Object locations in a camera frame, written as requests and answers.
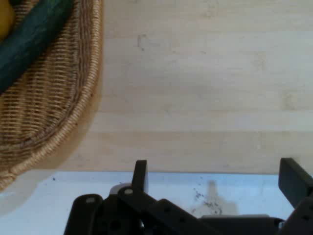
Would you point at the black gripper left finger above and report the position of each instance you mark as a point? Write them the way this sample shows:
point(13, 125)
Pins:
point(137, 210)

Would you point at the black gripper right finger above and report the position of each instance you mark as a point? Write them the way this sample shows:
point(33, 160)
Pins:
point(297, 183)

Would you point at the yellow lemon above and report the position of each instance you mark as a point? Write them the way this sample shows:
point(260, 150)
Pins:
point(4, 17)

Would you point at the light wooden board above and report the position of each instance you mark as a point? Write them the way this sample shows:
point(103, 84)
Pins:
point(195, 85)

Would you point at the woven wicker basket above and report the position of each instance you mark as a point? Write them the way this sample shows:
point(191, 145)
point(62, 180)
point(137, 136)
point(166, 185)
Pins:
point(49, 102)

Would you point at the dark green cucumber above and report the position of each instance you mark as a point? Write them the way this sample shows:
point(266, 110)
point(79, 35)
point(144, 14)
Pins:
point(27, 44)

